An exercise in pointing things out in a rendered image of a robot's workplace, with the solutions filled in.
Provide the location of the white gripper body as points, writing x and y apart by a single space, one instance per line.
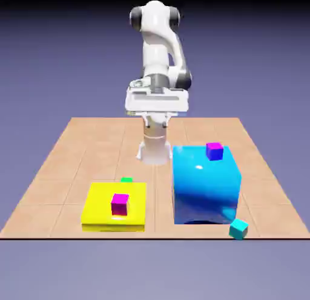
156 102

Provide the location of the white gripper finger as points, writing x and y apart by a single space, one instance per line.
146 121
165 121

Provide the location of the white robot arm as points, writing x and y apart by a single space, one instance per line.
155 33

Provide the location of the small purple cube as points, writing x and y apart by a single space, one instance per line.
214 152

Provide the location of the small green cube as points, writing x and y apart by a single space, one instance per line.
126 179

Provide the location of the small magenta cube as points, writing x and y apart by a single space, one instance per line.
119 205

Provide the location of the small cyan cube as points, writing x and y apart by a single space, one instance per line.
238 229

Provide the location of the large blue box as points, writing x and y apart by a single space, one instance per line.
205 188

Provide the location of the large yellow box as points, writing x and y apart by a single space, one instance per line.
115 208

